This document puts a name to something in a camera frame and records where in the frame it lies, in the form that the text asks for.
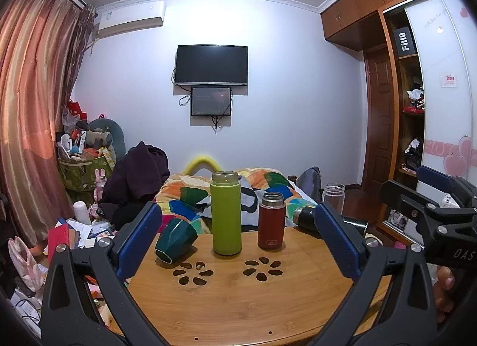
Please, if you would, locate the pink rabbit toy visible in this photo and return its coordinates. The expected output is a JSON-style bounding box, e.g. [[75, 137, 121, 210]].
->
[[93, 169, 109, 202]]

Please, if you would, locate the clear glass jar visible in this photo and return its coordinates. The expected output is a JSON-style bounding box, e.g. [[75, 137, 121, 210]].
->
[[321, 183, 346, 215]]

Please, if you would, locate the wall-mounted black television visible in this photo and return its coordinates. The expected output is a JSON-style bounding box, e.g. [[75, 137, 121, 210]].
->
[[175, 44, 249, 86]]

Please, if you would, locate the wooden wardrobe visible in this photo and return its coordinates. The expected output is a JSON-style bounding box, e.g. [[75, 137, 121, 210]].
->
[[320, 0, 477, 250]]

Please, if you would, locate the round wooden table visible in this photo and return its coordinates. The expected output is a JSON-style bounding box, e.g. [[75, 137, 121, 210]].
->
[[108, 225, 396, 346]]

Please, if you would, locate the white air conditioner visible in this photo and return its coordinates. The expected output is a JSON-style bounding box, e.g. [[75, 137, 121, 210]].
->
[[96, 0, 166, 38]]

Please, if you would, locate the red booklet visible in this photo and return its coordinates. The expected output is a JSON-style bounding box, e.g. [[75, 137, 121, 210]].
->
[[48, 225, 81, 258]]

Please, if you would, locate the black box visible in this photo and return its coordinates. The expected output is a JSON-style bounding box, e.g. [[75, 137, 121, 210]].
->
[[392, 26, 417, 60]]

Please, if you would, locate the red bag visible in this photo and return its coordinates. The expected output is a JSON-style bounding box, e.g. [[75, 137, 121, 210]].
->
[[67, 99, 89, 123]]

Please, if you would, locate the dark green cup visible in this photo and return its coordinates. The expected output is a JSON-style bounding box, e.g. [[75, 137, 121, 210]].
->
[[154, 217, 198, 265]]

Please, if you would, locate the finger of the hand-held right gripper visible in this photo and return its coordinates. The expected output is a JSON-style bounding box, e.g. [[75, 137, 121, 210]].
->
[[380, 179, 477, 228], [416, 166, 477, 210]]

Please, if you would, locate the pink floral bag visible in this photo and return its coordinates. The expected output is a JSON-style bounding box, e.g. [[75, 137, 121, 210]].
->
[[8, 236, 48, 291]]

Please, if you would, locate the pink brown curtain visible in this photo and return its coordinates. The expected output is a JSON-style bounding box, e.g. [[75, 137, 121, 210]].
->
[[0, 0, 95, 248]]

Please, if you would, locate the dark clothing pile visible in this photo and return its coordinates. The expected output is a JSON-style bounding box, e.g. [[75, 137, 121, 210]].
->
[[100, 141, 171, 233]]

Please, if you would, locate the red thermos bottle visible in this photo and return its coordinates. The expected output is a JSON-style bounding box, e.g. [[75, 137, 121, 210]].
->
[[257, 191, 287, 250]]

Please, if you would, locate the black thermos bottle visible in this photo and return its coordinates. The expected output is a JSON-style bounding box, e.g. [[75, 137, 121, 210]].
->
[[292, 206, 369, 239]]

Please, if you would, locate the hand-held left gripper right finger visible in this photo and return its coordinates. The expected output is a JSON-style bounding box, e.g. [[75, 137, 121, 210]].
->
[[309, 201, 438, 346]]

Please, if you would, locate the small black wall monitor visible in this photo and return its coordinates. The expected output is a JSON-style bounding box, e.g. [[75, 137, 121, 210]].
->
[[190, 86, 233, 117]]

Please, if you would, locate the colourful patterned blanket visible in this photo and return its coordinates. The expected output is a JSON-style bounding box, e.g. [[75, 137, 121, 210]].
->
[[157, 168, 317, 235]]

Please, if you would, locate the tall lime green bottle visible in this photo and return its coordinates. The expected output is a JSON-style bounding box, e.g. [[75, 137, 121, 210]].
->
[[210, 171, 242, 256]]

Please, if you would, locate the brown wooden door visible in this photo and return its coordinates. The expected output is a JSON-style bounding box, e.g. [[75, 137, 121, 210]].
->
[[363, 46, 396, 193]]

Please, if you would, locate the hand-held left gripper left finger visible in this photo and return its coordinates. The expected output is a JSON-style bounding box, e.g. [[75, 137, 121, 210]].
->
[[40, 201, 170, 346]]

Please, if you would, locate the person's right hand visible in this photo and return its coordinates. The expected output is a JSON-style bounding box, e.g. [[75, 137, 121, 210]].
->
[[433, 266, 457, 325]]

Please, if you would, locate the yellow foam tube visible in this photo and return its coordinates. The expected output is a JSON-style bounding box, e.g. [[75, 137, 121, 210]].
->
[[182, 155, 224, 176]]

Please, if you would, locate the green storage basket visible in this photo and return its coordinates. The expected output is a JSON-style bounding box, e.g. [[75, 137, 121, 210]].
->
[[58, 155, 114, 193]]

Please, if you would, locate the grey backpack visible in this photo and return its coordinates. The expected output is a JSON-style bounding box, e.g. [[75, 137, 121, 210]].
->
[[296, 166, 323, 204]]

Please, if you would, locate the white plastic bottle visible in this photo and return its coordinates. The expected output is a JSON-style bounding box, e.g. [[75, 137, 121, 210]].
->
[[72, 201, 90, 226]]

